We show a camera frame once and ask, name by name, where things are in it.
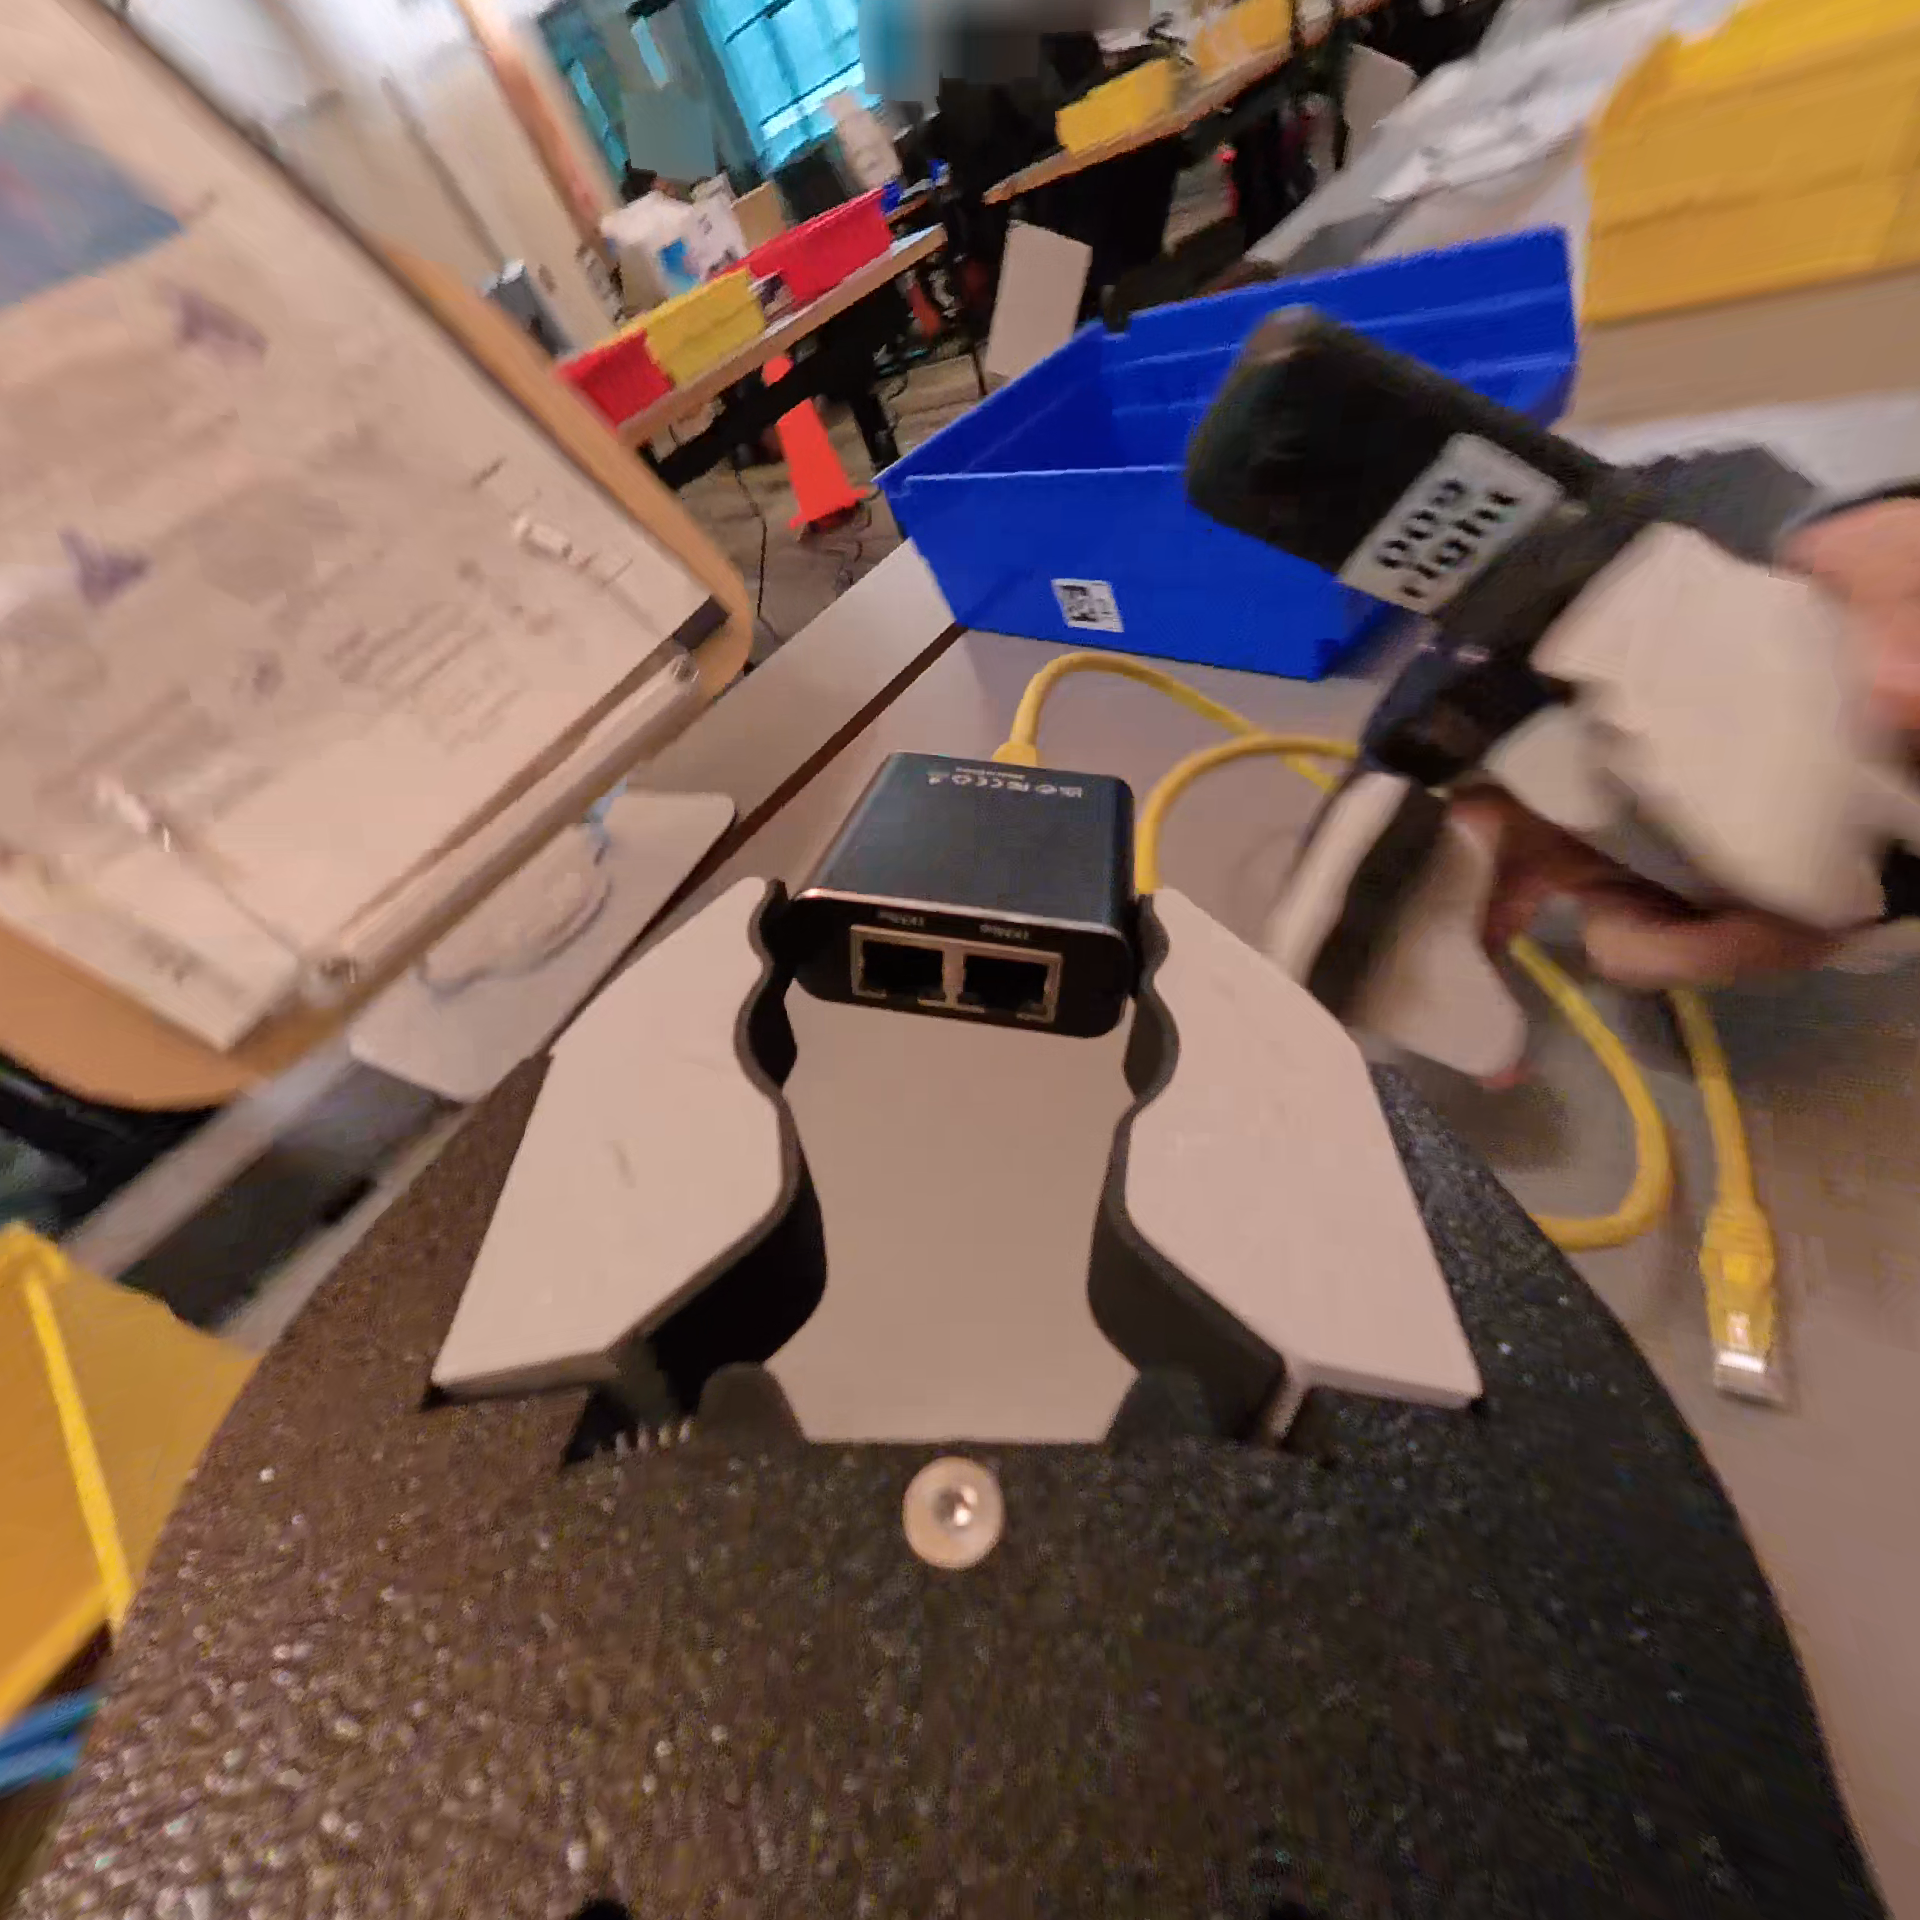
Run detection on white upright panel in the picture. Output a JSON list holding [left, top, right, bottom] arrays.
[[984, 223, 1095, 386]]

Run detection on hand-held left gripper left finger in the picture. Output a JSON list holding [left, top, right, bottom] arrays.
[[429, 873, 829, 1413]]

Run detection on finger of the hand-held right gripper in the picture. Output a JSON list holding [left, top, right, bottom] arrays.
[[1265, 779, 1402, 976], [1334, 796, 1531, 1085]]

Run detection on small red bin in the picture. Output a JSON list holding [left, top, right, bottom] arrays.
[[558, 329, 674, 425]]

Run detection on stack of yellow bins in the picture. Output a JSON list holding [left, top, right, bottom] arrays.
[[1582, 0, 1920, 327]]

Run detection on wooden work table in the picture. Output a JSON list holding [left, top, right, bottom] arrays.
[[614, 225, 950, 490], [983, 0, 1359, 242]]

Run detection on orange traffic cone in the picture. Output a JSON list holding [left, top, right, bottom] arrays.
[[760, 355, 872, 530]]

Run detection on paper sign holder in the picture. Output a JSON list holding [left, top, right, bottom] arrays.
[[0, 0, 755, 1114]]

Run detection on small yellow bin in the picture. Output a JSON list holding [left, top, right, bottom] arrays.
[[643, 269, 770, 386], [1054, 59, 1182, 154], [1191, 0, 1301, 79]]

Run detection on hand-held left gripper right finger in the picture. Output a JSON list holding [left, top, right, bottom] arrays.
[[1085, 885, 1487, 1449]]

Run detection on long red bin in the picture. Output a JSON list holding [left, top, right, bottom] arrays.
[[744, 193, 896, 309]]

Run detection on blue cable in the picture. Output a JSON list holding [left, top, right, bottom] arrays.
[[0, 1697, 96, 1797]]

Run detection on person's right hand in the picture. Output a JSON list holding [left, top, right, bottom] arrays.
[[1477, 504, 1920, 989]]

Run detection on yellow ethernet cable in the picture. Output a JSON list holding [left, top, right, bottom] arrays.
[[989, 651, 1793, 1413]]

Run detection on white papers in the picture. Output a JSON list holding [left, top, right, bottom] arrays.
[[1370, 0, 1658, 205]]

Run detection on blue plastic bin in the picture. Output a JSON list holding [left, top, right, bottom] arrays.
[[878, 228, 1576, 681]]

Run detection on black network splitter box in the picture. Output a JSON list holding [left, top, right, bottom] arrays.
[[776, 751, 1144, 1040]]

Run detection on yellow plastic bin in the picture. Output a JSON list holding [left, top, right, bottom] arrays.
[[0, 1224, 265, 1728]]

